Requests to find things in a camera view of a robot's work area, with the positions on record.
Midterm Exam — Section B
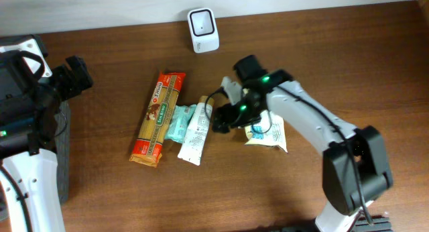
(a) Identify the yellow snack bag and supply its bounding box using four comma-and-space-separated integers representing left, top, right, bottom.
245, 110, 288, 153

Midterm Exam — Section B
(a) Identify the teal wipes packet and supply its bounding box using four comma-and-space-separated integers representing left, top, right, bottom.
165, 105, 196, 143

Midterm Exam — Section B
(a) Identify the white tube gold cap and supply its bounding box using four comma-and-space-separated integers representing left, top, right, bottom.
178, 96, 214, 166

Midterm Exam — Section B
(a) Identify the red spaghetti packet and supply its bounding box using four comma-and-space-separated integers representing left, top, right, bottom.
129, 72, 186, 167

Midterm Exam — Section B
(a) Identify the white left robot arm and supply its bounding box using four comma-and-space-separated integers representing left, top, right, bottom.
1, 34, 93, 231

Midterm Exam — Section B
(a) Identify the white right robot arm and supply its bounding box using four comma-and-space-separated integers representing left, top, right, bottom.
212, 55, 393, 231

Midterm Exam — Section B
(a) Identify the white barcode scanner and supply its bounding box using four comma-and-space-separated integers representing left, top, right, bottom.
187, 7, 220, 54

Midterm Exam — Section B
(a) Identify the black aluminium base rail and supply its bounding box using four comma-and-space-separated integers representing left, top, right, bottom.
269, 216, 393, 232

